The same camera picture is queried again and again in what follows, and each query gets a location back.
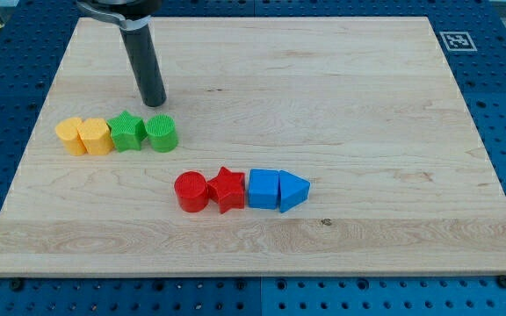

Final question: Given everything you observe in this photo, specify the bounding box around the black cylindrical pointer rod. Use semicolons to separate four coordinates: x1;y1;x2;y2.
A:
120;25;167;107

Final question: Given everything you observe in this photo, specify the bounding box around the green star block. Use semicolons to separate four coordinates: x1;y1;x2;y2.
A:
107;111;147;152

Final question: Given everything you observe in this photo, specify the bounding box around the red cylinder block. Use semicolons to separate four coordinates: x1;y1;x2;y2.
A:
174;171;209;213

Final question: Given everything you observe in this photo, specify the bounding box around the blue triangle block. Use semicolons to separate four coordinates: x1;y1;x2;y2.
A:
278;170;311;213

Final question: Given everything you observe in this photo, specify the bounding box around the yellow cylinder block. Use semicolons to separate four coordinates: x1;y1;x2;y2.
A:
54;117;87;156

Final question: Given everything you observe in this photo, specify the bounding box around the blue cube block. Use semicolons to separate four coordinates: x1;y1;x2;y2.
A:
248;169;279;210

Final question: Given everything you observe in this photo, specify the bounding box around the green cylinder block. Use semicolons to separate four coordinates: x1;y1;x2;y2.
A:
145;114;178;153

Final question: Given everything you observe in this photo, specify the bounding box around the light wooden board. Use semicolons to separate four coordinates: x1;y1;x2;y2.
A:
0;17;506;278

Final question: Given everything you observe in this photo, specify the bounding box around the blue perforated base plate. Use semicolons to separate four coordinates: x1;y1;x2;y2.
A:
0;1;506;315

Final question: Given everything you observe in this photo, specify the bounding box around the grey metal clamp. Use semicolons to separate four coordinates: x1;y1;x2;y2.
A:
76;0;163;31

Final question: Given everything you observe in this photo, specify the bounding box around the white fiducial marker tag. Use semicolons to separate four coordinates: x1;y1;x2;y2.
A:
439;31;477;52

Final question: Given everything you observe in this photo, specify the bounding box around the red star block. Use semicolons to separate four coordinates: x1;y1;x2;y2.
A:
207;167;245;214

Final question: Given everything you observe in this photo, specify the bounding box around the yellow hexagon block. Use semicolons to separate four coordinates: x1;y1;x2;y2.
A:
77;118;114;155

